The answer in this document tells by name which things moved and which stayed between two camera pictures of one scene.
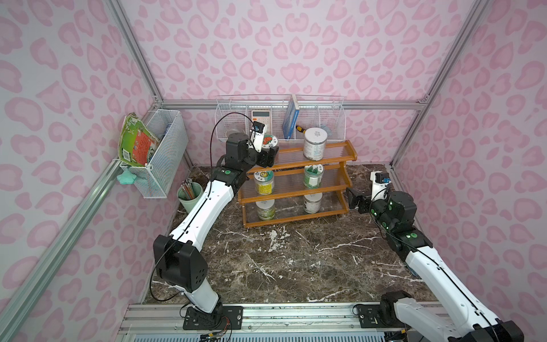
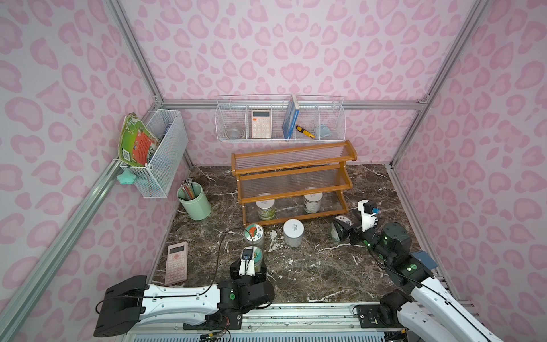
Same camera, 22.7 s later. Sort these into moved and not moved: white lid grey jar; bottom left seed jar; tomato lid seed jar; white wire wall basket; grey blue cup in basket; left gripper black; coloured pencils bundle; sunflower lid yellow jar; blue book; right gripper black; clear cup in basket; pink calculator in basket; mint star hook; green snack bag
Moved: left gripper black; sunflower lid yellow jar; tomato lid seed jar; white lid grey jar; right gripper black
Not moved: grey blue cup in basket; clear cup in basket; pink calculator in basket; white wire wall basket; bottom left seed jar; coloured pencils bundle; green snack bag; mint star hook; blue book
